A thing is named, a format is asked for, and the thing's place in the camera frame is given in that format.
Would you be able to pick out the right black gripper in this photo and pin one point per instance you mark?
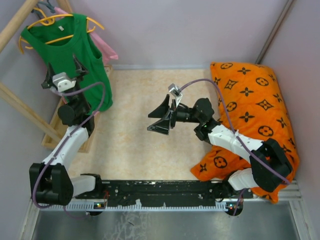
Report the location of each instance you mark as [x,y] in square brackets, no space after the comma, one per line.
[169,117]

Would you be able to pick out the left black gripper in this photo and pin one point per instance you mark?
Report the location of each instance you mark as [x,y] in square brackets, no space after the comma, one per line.
[79,69]

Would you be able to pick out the green tank top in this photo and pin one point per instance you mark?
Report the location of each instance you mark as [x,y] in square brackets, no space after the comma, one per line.
[60,56]

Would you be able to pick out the yellow clothes hanger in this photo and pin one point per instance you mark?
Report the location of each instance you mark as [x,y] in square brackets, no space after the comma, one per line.
[57,28]

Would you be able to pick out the orange patterned pillowcase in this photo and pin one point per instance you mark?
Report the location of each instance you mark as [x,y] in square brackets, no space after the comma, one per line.
[257,109]

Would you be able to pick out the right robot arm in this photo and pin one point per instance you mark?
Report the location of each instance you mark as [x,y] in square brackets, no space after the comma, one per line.
[269,166]

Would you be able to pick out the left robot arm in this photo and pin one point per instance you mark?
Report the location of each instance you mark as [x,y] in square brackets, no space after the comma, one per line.
[50,183]

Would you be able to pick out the pink shirt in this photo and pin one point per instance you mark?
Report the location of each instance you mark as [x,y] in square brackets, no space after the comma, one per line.
[106,51]

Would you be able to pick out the teal clothes hanger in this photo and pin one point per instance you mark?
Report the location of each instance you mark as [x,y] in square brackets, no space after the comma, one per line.
[48,5]

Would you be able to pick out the wooden clothes rack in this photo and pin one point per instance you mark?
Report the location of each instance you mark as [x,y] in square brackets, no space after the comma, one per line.
[25,108]

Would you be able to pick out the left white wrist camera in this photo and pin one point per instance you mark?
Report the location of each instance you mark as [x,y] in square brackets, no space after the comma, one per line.
[63,82]

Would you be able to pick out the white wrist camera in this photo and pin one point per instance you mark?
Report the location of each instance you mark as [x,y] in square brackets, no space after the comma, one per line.
[63,82]
[176,92]

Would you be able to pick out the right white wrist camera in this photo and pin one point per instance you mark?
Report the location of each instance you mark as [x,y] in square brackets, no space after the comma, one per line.
[176,92]

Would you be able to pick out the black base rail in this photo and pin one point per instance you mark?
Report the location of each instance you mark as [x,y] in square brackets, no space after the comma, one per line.
[159,196]

